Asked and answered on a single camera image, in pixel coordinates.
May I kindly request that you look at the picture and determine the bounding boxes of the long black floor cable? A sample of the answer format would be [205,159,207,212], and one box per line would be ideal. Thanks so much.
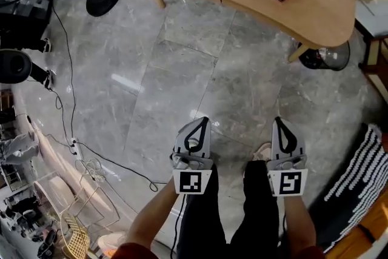
[30,0,168,193]

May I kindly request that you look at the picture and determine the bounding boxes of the gold wire chair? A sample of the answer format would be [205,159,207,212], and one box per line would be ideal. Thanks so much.
[59,211,92,259]

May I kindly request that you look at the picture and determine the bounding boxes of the black equipment case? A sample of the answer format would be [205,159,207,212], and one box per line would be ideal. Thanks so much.
[0,0,55,51]

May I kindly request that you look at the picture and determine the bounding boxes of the bundle of white cables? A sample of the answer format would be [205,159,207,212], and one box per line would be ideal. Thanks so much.
[74,156,107,183]

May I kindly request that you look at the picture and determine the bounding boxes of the person's black trousers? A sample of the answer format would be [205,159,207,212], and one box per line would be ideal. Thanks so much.
[176,160,281,259]

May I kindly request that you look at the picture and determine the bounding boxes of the white side table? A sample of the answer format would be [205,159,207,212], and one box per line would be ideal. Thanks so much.
[353,0,388,38]

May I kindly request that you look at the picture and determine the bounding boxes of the clear acrylic stool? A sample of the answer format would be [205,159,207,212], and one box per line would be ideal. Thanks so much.
[32,170,78,222]

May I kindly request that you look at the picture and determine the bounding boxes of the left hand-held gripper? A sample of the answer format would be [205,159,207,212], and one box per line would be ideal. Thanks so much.
[169,116,215,195]

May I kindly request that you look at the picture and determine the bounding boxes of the white power strip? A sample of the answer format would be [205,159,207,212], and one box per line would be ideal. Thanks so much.
[69,136,84,161]

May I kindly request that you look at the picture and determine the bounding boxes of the person's right forearm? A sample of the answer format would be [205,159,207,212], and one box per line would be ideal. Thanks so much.
[283,194,318,251]

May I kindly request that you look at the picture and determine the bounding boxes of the white orange sneaker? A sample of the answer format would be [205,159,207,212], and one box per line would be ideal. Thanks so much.
[96,230,129,258]

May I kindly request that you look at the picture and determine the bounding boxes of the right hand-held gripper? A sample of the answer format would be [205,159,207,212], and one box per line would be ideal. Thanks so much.
[266,116,309,198]

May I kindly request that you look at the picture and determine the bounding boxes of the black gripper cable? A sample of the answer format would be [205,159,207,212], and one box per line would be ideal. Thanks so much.
[169,193,187,259]

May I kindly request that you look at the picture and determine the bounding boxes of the clear glass dome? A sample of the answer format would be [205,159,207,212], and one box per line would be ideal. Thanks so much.
[298,40,352,72]

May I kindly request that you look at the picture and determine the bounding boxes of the wooden coffee table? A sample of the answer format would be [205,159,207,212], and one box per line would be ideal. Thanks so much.
[122,0,357,63]

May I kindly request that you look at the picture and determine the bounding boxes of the gold wire frame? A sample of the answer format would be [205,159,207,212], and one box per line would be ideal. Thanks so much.
[68,183,121,233]

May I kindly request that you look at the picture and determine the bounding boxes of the black white striped cushion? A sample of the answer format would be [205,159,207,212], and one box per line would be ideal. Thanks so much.
[323,123,388,254]

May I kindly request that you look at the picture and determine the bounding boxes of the person's left forearm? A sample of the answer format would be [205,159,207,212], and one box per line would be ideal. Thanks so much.
[124,183,184,252]

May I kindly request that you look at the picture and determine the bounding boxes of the person's beige shoe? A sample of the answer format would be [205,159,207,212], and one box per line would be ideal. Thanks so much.
[252,142,273,162]

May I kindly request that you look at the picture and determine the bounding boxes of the person's red sleeve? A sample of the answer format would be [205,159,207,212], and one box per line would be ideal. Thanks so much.
[110,241,151,259]

